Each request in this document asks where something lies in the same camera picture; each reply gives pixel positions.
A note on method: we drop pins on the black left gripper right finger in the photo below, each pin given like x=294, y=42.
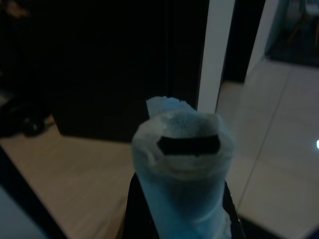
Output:
x=234, y=221

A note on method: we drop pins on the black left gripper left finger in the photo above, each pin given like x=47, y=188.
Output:
x=135, y=219

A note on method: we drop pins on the black wheeled object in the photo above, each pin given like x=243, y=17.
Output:
x=27, y=119

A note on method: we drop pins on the narrow black door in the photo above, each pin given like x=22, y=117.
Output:
x=241, y=37

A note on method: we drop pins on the pale chair with wooden legs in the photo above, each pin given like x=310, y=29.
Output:
x=299, y=22

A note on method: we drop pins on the thin black door frame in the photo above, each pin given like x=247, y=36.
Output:
x=27, y=189

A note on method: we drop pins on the wide black door frame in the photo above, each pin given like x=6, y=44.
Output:
x=189, y=49

